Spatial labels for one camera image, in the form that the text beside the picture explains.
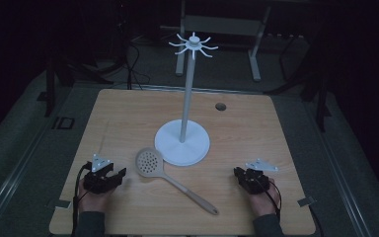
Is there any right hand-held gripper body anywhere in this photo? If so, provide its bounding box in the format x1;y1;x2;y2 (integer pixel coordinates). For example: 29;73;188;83
238;158;279;196

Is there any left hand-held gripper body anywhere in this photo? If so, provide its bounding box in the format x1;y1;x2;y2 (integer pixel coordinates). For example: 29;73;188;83
83;153;115;195

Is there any beige slotted spoon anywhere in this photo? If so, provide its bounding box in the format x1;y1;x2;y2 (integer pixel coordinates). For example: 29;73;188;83
134;147;220;216

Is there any white utensil stand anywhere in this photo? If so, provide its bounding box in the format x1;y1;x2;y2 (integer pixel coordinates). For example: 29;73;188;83
154;31;220;167

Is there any person's right hand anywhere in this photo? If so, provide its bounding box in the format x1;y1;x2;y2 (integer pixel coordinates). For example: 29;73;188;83
247;178;281;218

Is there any person's left hand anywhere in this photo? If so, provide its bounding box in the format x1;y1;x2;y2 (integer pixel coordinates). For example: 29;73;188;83
78;179;115;214

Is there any black stand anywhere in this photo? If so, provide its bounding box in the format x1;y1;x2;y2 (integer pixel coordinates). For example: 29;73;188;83
36;48;113;119
265;19;334;133

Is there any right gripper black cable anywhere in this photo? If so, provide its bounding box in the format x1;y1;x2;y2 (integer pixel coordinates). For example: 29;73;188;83
256;177;283;222

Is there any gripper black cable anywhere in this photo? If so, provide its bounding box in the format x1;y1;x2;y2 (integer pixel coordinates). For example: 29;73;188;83
71;162;93;237
256;177;283;222

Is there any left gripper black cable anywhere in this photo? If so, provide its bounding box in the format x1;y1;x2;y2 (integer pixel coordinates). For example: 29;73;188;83
71;162;93;237

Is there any grey table bracket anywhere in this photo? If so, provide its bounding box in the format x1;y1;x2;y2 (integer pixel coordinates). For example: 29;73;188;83
296;196;317;208
45;197;72;210

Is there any black floor cable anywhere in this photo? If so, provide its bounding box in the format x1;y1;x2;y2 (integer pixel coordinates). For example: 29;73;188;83
110;33;152;91

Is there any white metal table frame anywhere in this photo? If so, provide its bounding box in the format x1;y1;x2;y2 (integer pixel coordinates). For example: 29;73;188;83
175;0;274;83

